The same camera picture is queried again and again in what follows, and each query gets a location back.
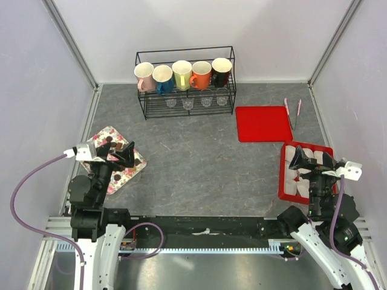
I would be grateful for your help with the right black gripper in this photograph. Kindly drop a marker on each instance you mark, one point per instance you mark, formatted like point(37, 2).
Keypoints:
point(300, 159)

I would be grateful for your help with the yellow-green mug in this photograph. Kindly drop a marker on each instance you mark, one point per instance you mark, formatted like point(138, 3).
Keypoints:
point(182, 70)

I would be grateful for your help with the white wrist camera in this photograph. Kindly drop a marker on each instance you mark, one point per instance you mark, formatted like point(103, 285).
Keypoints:
point(82, 152)
point(350, 170)

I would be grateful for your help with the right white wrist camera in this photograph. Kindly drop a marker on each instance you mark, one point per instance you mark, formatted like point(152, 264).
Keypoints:
point(350, 170)

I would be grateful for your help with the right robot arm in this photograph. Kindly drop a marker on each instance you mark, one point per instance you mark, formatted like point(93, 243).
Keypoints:
point(328, 232)

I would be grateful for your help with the orange mug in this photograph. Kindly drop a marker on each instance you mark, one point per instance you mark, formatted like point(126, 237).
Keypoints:
point(201, 74)

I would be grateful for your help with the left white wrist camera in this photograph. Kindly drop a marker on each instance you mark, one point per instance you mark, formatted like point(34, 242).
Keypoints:
point(82, 152)

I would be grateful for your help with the red box lid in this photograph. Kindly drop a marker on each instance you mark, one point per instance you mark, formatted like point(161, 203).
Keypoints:
point(263, 124)

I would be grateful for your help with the red chocolate box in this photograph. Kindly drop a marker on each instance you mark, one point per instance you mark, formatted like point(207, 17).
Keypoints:
point(283, 178)

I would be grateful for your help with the floral serving tray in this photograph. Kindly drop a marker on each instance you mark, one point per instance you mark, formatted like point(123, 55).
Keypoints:
point(118, 179)

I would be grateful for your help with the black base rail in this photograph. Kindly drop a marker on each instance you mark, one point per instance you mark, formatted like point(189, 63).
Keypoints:
point(217, 232)

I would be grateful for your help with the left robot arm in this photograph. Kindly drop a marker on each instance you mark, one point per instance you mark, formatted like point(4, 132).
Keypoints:
point(97, 230)

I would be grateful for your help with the black wire mug rack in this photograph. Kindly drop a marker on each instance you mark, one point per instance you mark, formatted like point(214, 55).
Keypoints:
point(154, 105)

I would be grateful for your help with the pink mug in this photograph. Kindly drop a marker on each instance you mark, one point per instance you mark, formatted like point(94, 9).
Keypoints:
point(143, 73)

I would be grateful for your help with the clear glass cup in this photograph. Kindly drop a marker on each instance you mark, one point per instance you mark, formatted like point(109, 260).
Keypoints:
point(222, 100)
point(206, 101)
point(171, 103)
point(188, 103)

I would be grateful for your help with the black and red mug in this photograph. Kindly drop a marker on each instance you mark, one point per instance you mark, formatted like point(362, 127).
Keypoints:
point(221, 68)

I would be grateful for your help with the blue mug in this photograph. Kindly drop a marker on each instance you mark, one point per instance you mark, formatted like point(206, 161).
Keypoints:
point(163, 75)

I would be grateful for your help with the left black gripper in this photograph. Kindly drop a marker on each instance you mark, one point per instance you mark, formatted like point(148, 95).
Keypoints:
point(126, 153)

